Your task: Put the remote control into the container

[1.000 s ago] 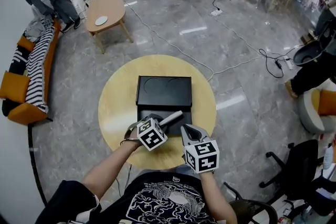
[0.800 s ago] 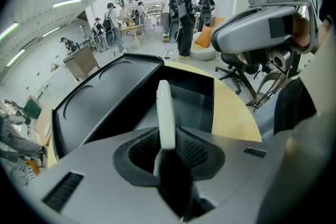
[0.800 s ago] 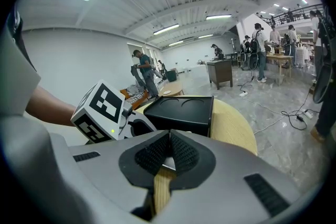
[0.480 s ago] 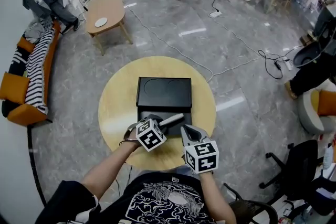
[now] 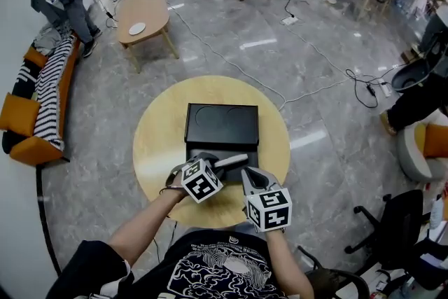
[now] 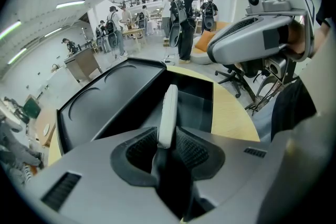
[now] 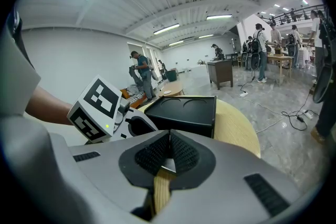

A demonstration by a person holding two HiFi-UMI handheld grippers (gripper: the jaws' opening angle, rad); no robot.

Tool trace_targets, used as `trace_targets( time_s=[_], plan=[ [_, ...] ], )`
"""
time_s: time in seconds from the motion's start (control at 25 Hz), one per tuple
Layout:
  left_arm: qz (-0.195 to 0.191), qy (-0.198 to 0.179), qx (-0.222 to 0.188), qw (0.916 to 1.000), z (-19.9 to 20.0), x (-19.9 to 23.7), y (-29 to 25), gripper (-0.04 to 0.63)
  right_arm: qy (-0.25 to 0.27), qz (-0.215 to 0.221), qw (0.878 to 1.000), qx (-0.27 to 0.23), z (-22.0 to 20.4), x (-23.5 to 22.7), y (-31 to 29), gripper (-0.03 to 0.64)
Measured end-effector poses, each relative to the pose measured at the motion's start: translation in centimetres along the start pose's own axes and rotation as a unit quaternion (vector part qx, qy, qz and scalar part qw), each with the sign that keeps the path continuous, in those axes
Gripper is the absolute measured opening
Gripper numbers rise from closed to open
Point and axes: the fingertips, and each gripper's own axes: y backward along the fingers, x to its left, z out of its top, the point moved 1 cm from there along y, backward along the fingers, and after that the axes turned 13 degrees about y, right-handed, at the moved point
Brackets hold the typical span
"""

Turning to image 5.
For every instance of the small orange cushion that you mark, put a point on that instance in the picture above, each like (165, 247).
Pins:
(35, 56)

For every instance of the person's left forearm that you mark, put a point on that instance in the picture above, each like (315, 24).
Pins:
(147, 224)

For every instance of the orange armchair cushion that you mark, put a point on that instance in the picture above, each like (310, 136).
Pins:
(435, 141)

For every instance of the orange sofa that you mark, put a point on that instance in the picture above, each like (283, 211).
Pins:
(66, 80)

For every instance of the white floor power socket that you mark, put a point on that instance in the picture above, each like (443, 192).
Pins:
(289, 20)

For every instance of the grey clothes pile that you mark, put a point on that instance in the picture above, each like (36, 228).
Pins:
(47, 40)

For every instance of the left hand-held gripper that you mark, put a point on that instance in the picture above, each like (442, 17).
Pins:
(201, 182)

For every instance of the black patterned cushion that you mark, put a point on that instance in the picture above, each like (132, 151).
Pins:
(26, 78)

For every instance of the black and white striped blanket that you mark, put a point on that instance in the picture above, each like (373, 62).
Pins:
(49, 94)

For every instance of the large orange cushion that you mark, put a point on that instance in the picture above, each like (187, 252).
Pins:
(19, 113)

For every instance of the oval wooden coffee table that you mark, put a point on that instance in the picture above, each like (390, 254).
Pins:
(143, 10)

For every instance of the white power strip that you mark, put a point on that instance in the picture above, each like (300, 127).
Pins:
(384, 87)

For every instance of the grey armchair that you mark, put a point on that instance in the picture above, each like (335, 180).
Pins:
(411, 157)

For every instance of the white plate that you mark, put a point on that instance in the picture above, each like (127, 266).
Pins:
(136, 28)

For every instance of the black chair with armrest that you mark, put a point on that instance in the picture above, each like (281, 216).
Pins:
(332, 281)

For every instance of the person's black printed shirt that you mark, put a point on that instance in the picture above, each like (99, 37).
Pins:
(210, 269)

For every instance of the round wooden table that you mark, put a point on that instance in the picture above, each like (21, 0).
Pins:
(157, 150)

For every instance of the black office chair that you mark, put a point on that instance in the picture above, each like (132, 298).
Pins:
(399, 227)

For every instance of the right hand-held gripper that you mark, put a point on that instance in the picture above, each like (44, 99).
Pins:
(269, 208)

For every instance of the person's right forearm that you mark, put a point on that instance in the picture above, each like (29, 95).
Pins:
(288, 262)

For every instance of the black container with lid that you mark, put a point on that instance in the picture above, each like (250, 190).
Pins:
(222, 126)

